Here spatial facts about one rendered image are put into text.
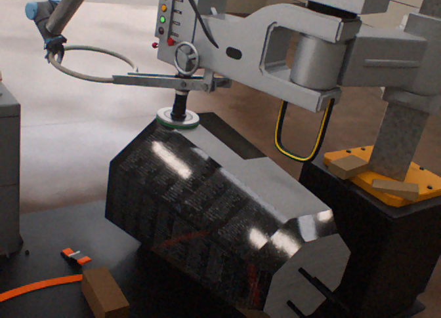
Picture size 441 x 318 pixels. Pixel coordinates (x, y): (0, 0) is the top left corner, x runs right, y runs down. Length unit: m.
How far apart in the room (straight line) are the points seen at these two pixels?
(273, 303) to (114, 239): 1.27
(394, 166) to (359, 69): 0.66
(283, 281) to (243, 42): 0.97
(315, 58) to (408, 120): 0.71
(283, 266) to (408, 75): 1.01
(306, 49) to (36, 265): 1.74
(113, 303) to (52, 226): 0.83
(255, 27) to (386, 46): 0.54
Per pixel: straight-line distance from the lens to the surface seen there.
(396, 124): 2.56
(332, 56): 2.02
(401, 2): 9.09
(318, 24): 1.99
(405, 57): 2.32
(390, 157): 2.62
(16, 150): 2.63
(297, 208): 2.03
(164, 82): 2.53
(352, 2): 1.90
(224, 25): 2.22
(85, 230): 3.10
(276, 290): 2.01
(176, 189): 2.27
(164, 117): 2.53
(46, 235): 3.06
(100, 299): 2.48
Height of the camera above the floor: 1.80
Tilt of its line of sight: 25 degrees down
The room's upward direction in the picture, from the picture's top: 11 degrees clockwise
